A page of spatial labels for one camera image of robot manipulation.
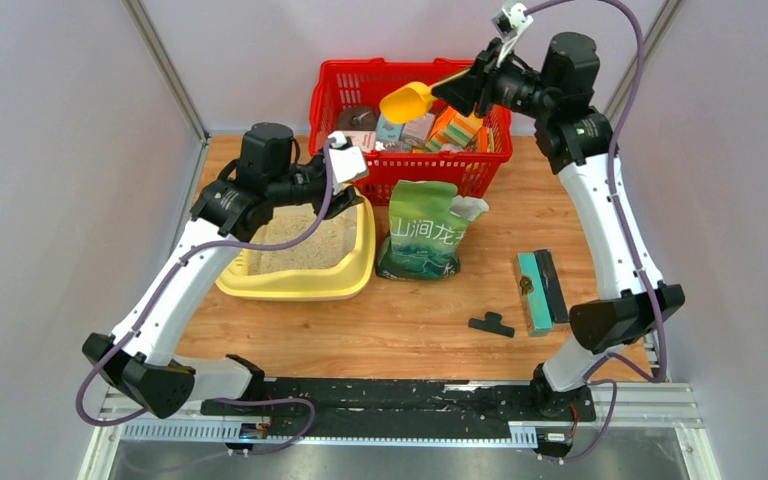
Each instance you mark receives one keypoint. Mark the dark brown box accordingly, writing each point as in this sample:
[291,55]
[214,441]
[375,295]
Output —
[356,118]

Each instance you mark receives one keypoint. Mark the green litter bag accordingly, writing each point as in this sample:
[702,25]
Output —
[427,222]

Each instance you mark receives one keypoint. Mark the red plastic shopping basket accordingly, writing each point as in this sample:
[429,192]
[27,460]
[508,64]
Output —
[364,82]

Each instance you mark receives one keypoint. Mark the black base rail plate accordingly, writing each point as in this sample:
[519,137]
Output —
[402,409]

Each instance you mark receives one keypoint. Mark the orange small packet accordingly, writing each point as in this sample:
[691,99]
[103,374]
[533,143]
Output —
[484,140]

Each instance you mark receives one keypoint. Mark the teal rectangular box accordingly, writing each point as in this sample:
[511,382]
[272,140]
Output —
[533,295]

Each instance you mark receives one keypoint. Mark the pink grey small box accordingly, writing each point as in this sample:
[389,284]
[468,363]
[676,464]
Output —
[416,132]

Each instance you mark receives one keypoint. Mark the white red small box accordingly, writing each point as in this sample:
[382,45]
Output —
[365,140]

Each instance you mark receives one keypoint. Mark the yellow plastic scoop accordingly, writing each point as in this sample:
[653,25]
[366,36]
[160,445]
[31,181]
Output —
[410,102]

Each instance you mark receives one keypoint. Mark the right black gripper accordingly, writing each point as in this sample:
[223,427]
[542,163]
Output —
[472,92]

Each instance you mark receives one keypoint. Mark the yellow litter box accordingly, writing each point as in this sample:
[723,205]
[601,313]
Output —
[334,263]

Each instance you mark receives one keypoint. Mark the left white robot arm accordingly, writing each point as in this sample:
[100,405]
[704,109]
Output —
[138,358]

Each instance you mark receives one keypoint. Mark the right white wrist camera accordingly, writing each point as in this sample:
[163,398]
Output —
[512,21]

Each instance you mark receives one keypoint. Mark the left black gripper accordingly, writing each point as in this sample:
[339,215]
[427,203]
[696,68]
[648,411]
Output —
[342,201]

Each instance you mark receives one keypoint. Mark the teal small box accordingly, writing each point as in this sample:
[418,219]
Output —
[387,131]

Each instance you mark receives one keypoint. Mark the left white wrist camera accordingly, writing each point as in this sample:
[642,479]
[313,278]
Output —
[347,161]

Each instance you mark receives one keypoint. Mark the black bag clip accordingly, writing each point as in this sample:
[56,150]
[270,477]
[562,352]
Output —
[492,322]

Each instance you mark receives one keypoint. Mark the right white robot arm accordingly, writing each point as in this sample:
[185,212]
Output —
[578,142]

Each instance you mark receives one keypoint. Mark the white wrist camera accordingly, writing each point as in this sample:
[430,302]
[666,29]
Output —
[347,161]
[512,21]

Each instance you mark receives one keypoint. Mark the orange green striped sponge pack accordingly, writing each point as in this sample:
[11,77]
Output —
[453,128]

